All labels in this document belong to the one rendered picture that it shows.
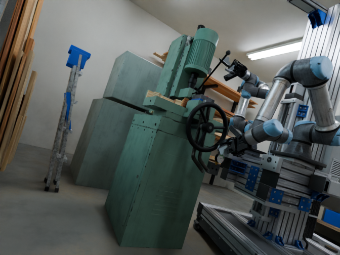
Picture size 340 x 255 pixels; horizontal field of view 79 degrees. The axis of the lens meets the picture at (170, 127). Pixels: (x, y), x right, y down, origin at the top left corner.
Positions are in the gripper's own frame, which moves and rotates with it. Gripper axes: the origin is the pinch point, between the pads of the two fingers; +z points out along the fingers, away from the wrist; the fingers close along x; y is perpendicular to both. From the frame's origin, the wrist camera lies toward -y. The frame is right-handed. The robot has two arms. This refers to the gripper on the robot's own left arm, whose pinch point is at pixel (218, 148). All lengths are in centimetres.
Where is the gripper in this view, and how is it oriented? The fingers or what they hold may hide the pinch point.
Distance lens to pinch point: 118.2
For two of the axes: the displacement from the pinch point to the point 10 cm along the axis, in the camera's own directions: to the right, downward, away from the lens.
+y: -0.4, 8.6, -5.0
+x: 8.4, 3.0, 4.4
